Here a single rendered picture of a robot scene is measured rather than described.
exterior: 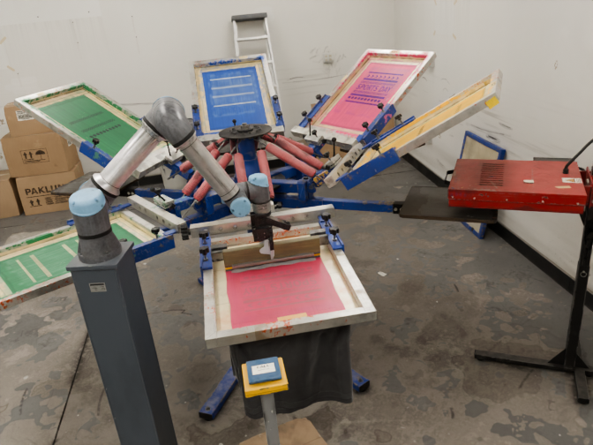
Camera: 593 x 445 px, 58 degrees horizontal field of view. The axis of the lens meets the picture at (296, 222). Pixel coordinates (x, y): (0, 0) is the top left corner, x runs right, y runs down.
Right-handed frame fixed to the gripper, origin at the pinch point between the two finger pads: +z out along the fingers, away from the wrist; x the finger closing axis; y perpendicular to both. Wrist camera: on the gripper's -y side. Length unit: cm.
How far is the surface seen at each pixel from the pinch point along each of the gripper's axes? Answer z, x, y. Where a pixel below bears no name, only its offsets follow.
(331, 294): 4.9, 30.8, -17.8
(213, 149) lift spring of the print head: -23, -89, 18
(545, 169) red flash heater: -10, -25, -138
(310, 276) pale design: 4.8, 15.3, -12.7
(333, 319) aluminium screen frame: 2, 51, -14
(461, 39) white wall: -46, -251, -200
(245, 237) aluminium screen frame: 1.6, -23.4, 9.6
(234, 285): 4.7, 12.6, 17.7
